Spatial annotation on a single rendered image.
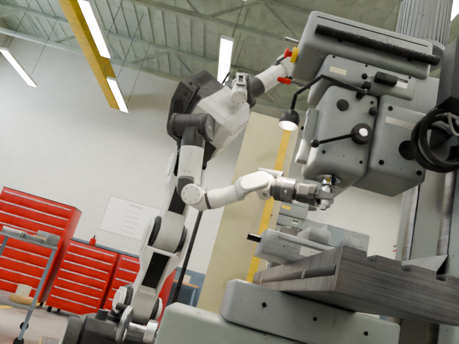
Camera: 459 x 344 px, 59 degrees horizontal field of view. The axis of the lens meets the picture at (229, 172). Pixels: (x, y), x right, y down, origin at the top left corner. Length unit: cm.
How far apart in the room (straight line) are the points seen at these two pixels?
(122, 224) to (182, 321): 951
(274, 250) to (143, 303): 93
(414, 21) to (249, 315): 127
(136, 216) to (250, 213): 765
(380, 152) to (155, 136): 995
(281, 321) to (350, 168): 55
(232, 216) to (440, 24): 198
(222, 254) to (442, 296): 242
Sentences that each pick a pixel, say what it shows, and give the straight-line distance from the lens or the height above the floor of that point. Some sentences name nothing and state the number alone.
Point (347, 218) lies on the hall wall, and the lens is 1120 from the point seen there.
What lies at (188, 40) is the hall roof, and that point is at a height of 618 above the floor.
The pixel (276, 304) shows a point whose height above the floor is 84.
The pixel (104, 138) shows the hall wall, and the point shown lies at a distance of 1138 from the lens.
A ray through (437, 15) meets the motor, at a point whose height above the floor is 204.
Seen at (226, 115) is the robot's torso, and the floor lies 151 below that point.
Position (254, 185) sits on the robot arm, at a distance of 146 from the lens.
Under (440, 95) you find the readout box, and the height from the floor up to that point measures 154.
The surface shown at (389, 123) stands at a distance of 152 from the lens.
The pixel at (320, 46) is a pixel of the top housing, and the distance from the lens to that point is 157.
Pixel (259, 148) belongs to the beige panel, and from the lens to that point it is 333.
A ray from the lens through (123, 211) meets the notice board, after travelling 1074.
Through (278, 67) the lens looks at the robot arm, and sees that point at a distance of 204.
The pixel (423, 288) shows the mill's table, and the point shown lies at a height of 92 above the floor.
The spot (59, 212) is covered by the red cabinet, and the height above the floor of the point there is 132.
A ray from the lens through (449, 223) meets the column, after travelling 148.
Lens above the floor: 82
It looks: 16 degrees up
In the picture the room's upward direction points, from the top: 16 degrees clockwise
